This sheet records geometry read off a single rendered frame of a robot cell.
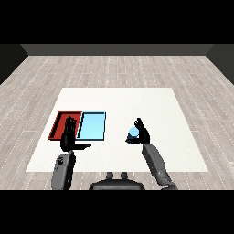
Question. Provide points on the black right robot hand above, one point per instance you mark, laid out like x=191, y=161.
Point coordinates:
x=143, y=135

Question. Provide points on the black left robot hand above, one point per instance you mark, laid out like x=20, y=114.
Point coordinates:
x=67, y=140

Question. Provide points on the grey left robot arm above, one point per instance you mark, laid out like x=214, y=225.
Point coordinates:
x=63, y=171

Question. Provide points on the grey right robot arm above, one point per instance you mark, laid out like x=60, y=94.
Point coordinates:
x=157, y=166

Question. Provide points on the small blue can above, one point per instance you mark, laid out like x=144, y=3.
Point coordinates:
x=133, y=134

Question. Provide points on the red shallow open box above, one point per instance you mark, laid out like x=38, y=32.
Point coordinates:
x=59, y=126

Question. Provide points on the light blue shallow open box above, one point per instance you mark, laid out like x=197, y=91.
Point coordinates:
x=92, y=125

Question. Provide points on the dark grey robot body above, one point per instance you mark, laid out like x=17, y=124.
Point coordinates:
x=116, y=183

